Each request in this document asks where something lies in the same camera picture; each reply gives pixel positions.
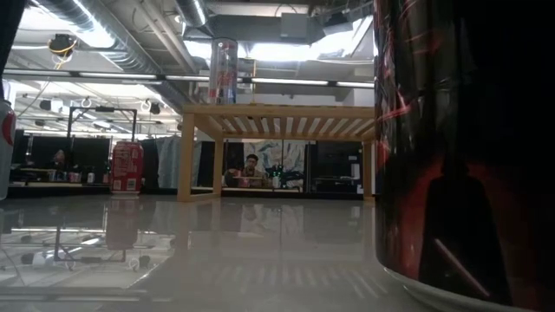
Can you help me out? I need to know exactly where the red and black Coca-Cola can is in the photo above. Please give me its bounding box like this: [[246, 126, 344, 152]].
[[372, 0, 555, 312]]

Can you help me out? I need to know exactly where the silver diet cola can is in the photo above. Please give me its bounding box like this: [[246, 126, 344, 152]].
[[0, 99, 17, 201]]

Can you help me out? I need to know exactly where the light wooden slatted shelf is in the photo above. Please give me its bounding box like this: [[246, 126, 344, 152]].
[[176, 102, 377, 203]]

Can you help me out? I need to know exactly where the person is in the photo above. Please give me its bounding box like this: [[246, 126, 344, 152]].
[[223, 153, 272, 189]]

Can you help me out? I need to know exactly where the black cabinet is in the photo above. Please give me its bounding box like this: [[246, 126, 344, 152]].
[[303, 140, 364, 194]]

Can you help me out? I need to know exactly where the slim silver energy drink can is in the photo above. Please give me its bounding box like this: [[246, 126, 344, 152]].
[[208, 36, 239, 106]]

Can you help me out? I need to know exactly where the grey hanging cloth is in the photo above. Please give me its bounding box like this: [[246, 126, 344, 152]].
[[154, 135, 203, 190]]

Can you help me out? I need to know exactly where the black monitor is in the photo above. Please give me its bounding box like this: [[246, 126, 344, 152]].
[[12, 135, 74, 171], [72, 137, 112, 172]]

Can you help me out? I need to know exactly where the blue white patterned wall hanging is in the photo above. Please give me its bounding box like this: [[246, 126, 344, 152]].
[[255, 139, 307, 174]]

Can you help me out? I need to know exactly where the black metal rig frame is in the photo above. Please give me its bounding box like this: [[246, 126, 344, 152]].
[[66, 105, 139, 144]]

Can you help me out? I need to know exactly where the yellow black ceiling cable reel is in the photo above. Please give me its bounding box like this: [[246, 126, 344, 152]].
[[46, 32, 80, 58]]

